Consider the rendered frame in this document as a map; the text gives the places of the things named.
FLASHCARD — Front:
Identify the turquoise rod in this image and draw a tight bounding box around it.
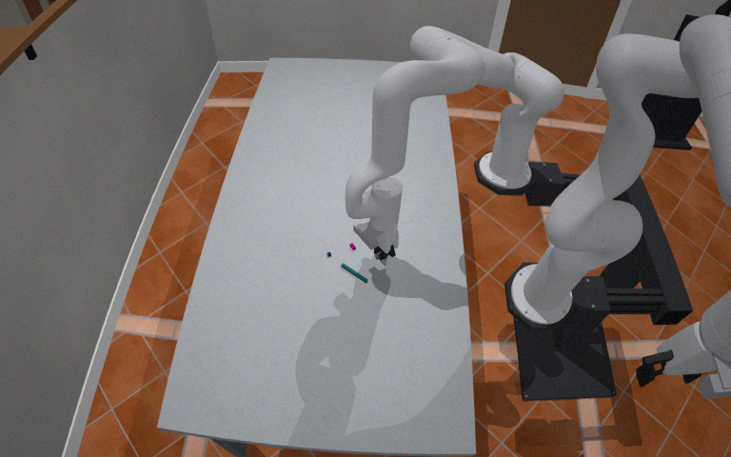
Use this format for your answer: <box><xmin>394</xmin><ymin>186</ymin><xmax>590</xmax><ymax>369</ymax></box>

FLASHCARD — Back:
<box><xmin>341</xmin><ymin>263</ymin><xmax>367</xmax><ymax>283</ymax></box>

